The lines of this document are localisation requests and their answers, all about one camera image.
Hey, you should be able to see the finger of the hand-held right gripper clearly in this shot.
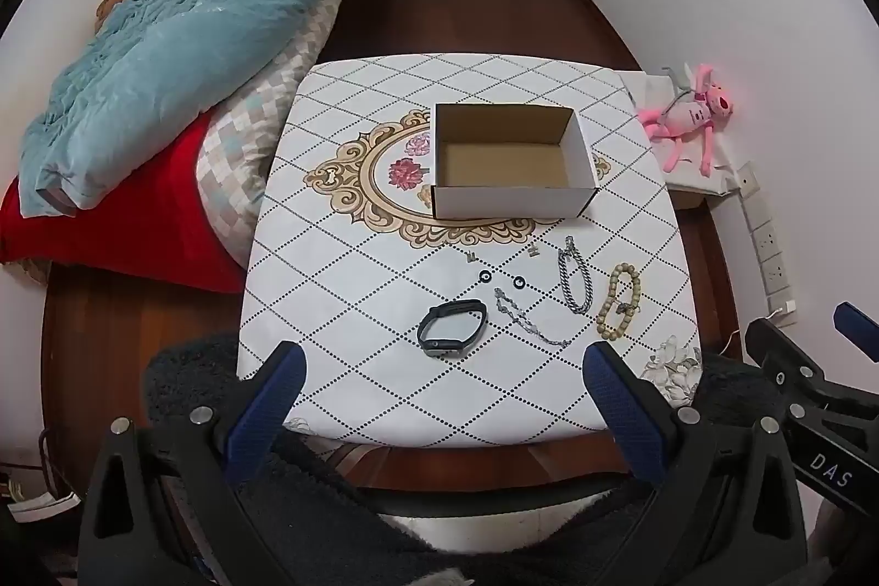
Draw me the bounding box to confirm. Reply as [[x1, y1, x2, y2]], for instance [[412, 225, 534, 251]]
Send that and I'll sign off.
[[745, 317, 835, 422], [833, 301, 879, 364]]

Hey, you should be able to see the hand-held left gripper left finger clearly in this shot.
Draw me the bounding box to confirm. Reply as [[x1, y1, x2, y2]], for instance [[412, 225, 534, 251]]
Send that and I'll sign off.
[[79, 342, 308, 586]]

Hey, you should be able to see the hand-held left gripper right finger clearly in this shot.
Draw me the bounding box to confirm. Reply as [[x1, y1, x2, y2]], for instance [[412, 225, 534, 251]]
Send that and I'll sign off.
[[582, 342, 809, 586]]

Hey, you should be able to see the beige beaded bracelet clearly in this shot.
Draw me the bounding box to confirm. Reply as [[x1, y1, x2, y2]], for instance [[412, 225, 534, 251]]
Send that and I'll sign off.
[[596, 262, 642, 342]]

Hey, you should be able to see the thin silver bracelet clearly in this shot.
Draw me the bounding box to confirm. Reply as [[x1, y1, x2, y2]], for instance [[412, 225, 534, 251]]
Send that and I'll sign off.
[[493, 286, 570, 348]]

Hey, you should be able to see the thick silver chain bracelet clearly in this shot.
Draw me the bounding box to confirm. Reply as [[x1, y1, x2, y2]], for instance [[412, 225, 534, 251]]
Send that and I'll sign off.
[[556, 236, 596, 316]]

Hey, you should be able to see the black smart band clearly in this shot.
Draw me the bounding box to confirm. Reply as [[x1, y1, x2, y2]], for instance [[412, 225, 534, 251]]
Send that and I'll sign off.
[[418, 298, 490, 358]]

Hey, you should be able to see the cardboard box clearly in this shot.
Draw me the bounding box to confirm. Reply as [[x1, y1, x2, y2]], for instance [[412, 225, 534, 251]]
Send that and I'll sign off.
[[431, 103, 597, 221]]

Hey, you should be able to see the red blanket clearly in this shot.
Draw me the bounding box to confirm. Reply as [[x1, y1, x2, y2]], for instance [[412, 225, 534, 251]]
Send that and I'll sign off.
[[0, 112, 249, 294]]

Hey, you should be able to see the checked bed sheet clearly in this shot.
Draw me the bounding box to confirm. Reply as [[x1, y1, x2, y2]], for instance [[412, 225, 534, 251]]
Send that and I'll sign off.
[[196, 0, 386, 271]]

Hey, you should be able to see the white book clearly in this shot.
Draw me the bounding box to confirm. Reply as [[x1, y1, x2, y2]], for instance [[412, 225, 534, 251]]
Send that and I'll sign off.
[[7, 486, 80, 522]]

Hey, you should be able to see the pink plush toy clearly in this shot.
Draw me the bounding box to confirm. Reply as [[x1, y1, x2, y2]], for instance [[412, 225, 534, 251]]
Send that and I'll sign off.
[[635, 63, 737, 176]]

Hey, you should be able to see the light blue quilt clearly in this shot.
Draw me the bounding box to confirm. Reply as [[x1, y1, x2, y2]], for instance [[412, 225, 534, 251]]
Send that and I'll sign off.
[[17, 0, 406, 218]]

